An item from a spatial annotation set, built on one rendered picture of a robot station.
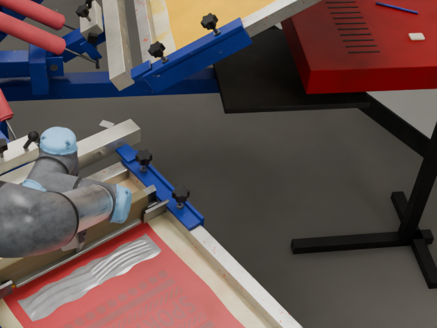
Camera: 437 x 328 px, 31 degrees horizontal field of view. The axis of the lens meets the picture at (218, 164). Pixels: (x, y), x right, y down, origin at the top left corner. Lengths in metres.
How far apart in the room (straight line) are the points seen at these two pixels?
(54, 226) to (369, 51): 1.44
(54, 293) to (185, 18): 0.90
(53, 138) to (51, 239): 0.47
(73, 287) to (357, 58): 1.08
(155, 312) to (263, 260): 1.40
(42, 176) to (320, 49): 1.10
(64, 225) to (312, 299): 2.00
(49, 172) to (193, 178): 1.92
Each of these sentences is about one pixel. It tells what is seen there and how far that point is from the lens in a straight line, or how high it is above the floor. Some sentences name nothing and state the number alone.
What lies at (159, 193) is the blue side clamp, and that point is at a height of 1.00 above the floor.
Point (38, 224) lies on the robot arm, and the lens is 1.23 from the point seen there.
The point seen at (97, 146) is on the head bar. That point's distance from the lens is 2.13.
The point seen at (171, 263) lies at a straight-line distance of 1.97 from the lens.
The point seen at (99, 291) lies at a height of 0.96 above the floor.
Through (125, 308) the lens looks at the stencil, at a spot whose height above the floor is 0.96.
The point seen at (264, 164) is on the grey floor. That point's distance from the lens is 3.62.
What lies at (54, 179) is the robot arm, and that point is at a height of 1.34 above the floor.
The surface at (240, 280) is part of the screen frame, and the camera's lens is 1.91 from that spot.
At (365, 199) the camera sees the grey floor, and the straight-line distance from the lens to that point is 3.57.
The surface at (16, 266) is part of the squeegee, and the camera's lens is 1.88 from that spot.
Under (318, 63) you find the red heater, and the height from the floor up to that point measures 1.10.
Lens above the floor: 2.50
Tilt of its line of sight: 44 degrees down
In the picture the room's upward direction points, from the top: 6 degrees clockwise
